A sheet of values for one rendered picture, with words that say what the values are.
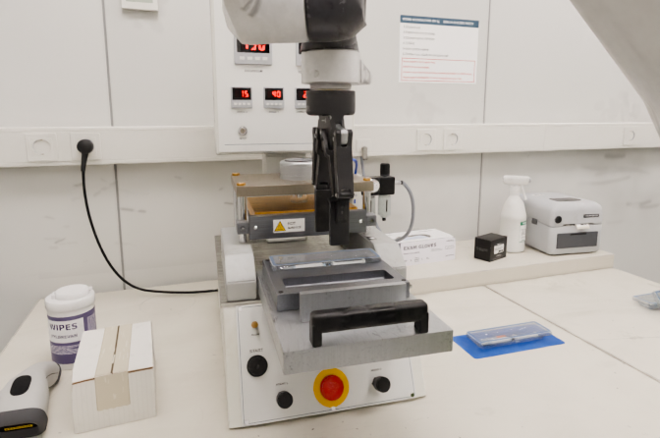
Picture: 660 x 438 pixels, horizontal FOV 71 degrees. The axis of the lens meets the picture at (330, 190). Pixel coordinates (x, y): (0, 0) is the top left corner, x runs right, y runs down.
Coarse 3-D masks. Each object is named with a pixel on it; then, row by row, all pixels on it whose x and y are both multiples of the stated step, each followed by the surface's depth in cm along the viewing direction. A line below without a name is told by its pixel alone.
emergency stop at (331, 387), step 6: (324, 378) 77; (330, 378) 77; (336, 378) 78; (324, 384) 77; (330, 384) 77; (336, 384) 77; (342, 384) 78; (324, 390) 77; (330, 390) 77; (336, 390) 77; (342, 390) 77; (324, 396) 77; (330, 396) 77; (336, 396) 77
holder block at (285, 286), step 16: (272, 272) 73; (288, 272) 73; (304, 272) 73; (320, 272) 73; (336, 272) 73; (352, 272) 73; (368, 272) 74; (384, 272) 75; (272, 288) 69; (288, 288) 71; (304, 288) 67; (320, 288) 67; (288, 304) 65
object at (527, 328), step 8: (488, 328) 103; (496, 328) 103; (504, 328) 103; (512, 328) 103; (520, 328) 103; (528, 328) 103; (536, 328) 103; (544, 328) 103; (472, 336) 100; (480, 336) 100; (488, 336) 100; (496, 336) 100; (504, 336) 100; (512, 336) 100; (520, 336) 100
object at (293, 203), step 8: (248, 200) 100; (256, 200) 100; (264, 200) 100; (272, 200) 100; (280, 200) 100; (288, 200) 100; (296, 200) 97; (304, 200) 97; (312, 200) 100; (248, 208) 99; (256, 208) 91; (264, 208) 91; (272, 208) 91; (280, 208) 91; (288, 208) 91; (296, 208) 91; (304, 208) 91; (312, 208) 91; (352, 208) 93
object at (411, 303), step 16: (368, 304) 57; (384, 304) 57; (400, 304) 57; (416, 304) 58; (320, 320) 54; (336, 320) 55; (352, 320) 55; (368, 320) 56; (384, 320) 57; (400, 320) 57; (416, 320) 58; (320, 336) 55
